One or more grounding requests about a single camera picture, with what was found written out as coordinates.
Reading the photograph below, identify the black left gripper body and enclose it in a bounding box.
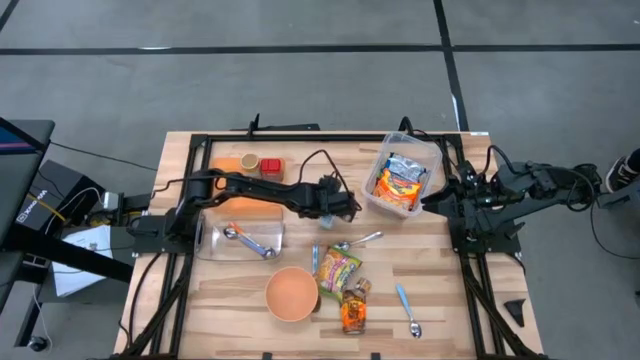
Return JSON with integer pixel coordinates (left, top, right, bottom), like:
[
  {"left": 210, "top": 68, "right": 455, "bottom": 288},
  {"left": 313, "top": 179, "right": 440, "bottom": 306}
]
[{"left": 298, "top": 174, "right": 362, "bottom": 224}]

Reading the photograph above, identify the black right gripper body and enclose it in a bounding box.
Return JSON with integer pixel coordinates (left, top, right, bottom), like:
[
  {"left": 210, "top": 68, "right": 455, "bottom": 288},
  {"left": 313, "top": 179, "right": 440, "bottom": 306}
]
[{"left": 446, "top": 161, "right": 502, "bottom": 222}]

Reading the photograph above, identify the orange white ramen packet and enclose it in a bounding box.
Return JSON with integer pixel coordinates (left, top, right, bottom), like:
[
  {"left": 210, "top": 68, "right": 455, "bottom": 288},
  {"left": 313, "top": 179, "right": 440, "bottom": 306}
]
[{"left": 372, "top": 168, "right": 422, "bottom": 211}]

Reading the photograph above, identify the blue yellow noodle packet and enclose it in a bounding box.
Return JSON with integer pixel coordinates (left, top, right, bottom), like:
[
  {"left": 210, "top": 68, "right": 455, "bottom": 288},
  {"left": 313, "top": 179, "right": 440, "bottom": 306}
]
[{"left": 385, "top": 152, "right": 427, "bottom": 184}]

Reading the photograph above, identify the green yellow ramen packet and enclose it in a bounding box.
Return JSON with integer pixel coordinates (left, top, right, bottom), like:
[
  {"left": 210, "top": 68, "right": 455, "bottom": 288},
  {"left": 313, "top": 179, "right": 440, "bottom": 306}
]
[{"left": 315, "top": 243, "right": 364, "bottom": 304}]

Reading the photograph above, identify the red lid spice jar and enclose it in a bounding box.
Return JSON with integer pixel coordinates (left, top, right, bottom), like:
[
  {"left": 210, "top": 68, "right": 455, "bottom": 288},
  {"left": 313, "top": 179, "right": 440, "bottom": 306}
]
[{"left": 259, "top": 158, "right": 286, "bottom": 183}]

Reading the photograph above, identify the metal spoon orange handle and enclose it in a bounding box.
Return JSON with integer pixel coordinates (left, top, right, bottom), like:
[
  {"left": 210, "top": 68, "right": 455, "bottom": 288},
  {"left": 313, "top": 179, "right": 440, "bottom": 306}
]
[{"left": 232, "top": 222, "right": 278, "bottom": 260}]

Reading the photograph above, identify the tan lid seasoning jar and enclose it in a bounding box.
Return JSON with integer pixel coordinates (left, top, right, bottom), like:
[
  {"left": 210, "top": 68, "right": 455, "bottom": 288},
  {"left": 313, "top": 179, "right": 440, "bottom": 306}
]
[{"left": 240, "top": 152, "right": 262, "bottom": 179}]

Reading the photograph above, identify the orange brown snack packet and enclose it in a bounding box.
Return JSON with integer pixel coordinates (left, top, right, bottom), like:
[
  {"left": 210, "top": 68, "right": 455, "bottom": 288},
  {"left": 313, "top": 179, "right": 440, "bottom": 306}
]
[{"left": 340, "top": 292, "right": 369, "bottom": 335}]

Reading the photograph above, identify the all metal spoon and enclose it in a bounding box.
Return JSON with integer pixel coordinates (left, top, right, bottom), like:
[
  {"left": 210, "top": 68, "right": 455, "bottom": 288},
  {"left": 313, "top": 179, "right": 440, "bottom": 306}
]
[{"left": 332, "top": 231, "right": 385, "bottom": 252}]

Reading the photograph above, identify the clear plastic bin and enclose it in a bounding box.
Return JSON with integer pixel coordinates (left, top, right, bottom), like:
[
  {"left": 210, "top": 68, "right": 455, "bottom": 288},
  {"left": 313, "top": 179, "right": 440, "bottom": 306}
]
[{"left": 360, "top": 130, "right": 444, "bottom": 220}]

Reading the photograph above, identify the tan wooden bowl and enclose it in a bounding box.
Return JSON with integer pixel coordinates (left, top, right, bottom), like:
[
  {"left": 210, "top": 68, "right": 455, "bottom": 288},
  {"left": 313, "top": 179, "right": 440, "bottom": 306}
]
[{"left": 263, "top": 266, "right": 321, "bottom": 324}]

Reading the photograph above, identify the orange flat mat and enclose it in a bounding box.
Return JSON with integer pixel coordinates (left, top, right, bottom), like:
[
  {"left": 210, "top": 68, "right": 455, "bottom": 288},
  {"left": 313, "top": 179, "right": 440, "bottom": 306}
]
[{"left": 207, "top": 157, "right": 287, "bottom": 219}]

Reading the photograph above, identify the clear shallow tray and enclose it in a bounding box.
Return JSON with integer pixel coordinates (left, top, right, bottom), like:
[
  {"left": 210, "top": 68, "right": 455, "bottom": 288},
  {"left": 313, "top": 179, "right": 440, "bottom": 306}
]
[{"left": 194, "top": 204, "right": 286, "bottom": 262}]

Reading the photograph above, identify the black triangular plastic piece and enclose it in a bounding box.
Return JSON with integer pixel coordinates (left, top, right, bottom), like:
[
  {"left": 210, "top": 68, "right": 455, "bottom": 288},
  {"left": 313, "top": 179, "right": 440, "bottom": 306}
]
[{"left": 503, "top": 298, "right": 528, "bottom": 329}]

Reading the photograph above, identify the person's white black shoe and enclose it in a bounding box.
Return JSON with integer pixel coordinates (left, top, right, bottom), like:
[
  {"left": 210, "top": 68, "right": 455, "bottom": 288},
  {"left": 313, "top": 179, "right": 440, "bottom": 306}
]
[{"left": 605, "top": 155, "right": 640, "bottom": 194}]

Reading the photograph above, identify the grey chair base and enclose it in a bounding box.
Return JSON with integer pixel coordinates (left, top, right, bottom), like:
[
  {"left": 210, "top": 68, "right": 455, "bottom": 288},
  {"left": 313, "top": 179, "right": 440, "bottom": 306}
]
[{"left": 597, "top": 179, "right": 640, "bottom": 209}]

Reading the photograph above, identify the black monitor stand beam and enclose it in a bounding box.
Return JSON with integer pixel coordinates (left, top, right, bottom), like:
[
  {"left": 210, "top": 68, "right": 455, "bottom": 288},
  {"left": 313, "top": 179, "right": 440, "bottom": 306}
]
[{"left": 0, "top": 222, "right": 134, "bottom": 284}]

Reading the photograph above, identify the white paper sheet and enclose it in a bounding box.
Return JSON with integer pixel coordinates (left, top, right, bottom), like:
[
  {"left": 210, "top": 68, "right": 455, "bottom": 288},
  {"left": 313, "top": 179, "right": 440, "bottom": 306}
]
[{"left": 51, "top": 224, "right": 114, "bottom": 298}]

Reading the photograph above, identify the black electronics box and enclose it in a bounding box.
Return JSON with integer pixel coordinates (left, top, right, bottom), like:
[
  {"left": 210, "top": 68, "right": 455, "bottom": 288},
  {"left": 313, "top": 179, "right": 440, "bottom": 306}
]
[{"left": 14, "top": 159, "right": 106, "bottom": 236}]

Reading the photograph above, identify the black monitor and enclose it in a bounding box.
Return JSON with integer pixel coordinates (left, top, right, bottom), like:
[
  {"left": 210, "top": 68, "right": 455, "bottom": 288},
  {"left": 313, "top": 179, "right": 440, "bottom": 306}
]
[{"left": 0, "top": 117, "right": 56, "bottom": 251}]

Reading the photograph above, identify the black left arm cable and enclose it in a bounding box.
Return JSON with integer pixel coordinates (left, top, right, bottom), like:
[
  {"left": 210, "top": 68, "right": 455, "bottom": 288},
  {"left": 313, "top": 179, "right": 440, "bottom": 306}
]
[{"left": 298, "top": 148, "right": 361, "bottom": 211}]

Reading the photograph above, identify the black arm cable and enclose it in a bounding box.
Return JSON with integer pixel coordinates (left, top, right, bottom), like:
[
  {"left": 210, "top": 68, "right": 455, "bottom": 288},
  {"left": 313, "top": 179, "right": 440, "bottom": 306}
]
[
  {"left": 298, "top": 148, "right": 361, "bottom": 211},
  {"left": 487, "top": 144, "right": 516, "bottom": 176}
]

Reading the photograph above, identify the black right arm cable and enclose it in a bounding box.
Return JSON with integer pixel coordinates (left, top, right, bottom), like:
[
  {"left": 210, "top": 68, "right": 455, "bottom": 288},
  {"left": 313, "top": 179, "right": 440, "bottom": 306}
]
[{"left": 487, "top": 144, "right": 516, "bottom": 176}]

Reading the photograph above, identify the black metal table frame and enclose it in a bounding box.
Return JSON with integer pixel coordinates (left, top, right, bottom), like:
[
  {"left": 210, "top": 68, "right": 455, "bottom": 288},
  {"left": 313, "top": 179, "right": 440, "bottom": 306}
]
[{"left": 107, "top": 130, "right": 551, "bottom": 360}]

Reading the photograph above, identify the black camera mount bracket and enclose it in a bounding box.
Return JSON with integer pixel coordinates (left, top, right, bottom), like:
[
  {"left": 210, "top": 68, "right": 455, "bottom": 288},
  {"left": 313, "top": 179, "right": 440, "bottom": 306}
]
[{"left": 230, "top": 113, "right": 321, "bottom": 133}]

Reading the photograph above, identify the yellow cable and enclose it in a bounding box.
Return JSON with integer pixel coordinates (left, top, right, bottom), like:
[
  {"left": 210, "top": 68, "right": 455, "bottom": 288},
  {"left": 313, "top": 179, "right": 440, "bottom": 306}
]
[{"left": 27, "top": 193, "right": 67, "bottom": 222}]

